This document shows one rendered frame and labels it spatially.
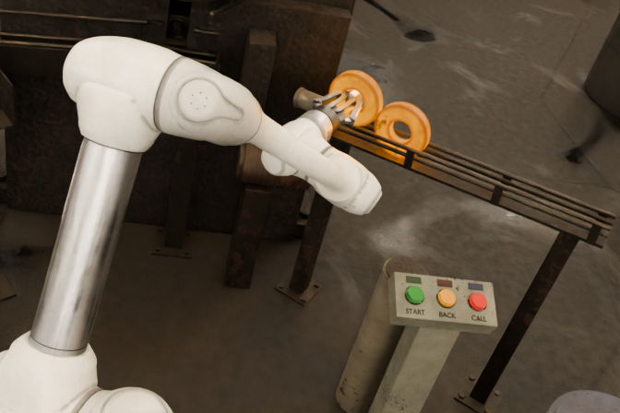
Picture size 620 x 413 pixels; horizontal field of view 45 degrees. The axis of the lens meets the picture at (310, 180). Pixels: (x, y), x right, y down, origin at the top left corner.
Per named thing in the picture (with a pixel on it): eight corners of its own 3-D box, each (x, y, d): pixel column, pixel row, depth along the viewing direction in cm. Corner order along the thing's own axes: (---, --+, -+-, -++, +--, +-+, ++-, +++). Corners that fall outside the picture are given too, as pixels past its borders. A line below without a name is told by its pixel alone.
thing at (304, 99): (302, 102, 215) (304, 84, 212) (328, 112, 212) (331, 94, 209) (291, 110, 211) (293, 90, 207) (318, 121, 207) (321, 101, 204)
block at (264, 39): (235, 95, 225) (248, 24, 211) (261, 100, 226) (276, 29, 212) (234, 114, 216) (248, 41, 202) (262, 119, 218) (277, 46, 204)
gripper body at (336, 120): (302, 129, 189) (320, 114, 196) (329, 144, 187) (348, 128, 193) (307, 105, 185) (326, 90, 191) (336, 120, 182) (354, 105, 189)
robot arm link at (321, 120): (318, 157, 183) (330, 147, 187) (326, 127, 177) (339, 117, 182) (288, 141, 186) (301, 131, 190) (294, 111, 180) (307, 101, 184)
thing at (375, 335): (333, 380, 219) (380, 252, 188) (373, 383, 221) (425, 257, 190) (337, 415, 209) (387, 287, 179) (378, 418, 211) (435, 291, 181)
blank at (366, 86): (338, 61, 201) (331, 65, 199) (388, 80, 195) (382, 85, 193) (330, 111, 210) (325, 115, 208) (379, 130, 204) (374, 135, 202)
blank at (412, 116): (383, 93, 198) (377, 97, 196) (436, 111, 192) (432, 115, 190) (375, 143, 207) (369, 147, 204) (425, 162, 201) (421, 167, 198)
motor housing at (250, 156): (217, 261, 247) (242, 129, 216) (281, 267, 251) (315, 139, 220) (215, 289, 237) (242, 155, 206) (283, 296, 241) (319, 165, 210)
